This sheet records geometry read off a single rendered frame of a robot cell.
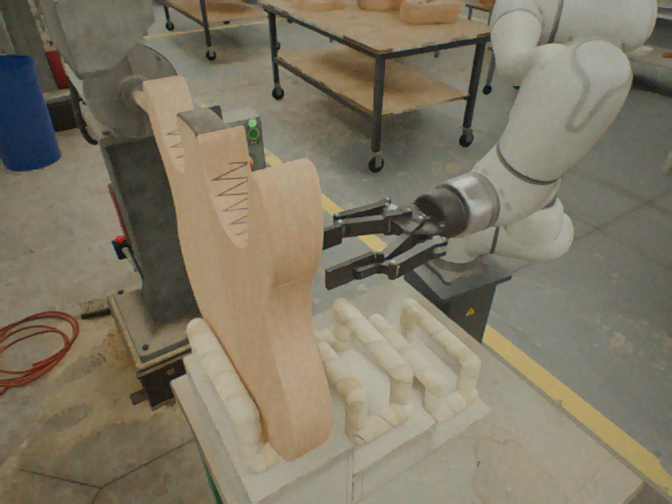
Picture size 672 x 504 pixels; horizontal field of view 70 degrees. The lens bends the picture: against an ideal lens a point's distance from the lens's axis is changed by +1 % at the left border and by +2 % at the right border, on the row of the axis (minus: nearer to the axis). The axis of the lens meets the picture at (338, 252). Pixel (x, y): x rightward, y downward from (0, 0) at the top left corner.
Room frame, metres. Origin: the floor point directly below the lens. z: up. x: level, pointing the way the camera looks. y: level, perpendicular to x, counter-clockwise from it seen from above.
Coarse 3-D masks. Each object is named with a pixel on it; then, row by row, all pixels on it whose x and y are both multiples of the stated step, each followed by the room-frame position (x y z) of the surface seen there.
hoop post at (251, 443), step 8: (240, 432) 0.32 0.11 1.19; (248, 432) 0.32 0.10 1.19; (256, 432) 0.32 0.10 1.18; (240, 440) 0.32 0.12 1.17; (248, 440) 0.32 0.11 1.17; (256, 440) 0.32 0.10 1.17; (264, 440) 0.34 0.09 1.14; (240, 448) 0.32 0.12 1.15; (248, 448) 0.32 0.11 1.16; (256, 448) 0.32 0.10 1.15; (240, 456) 0.33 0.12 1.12; (248, 456) 0.32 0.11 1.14
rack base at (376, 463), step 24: (360, 360) 0.56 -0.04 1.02; (360, 384) 0.51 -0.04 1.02; (384, 384) 0.51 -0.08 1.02; (336, 408) 0.47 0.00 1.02; (408, 432) 0.42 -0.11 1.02; (432, 432) 0.43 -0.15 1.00; (360, 456) 0.38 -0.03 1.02; (384, 456) 0.38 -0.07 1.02; (408, 456) 0.41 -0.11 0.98; (360, 480) 0.36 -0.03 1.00; (384, 480) 0.39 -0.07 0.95
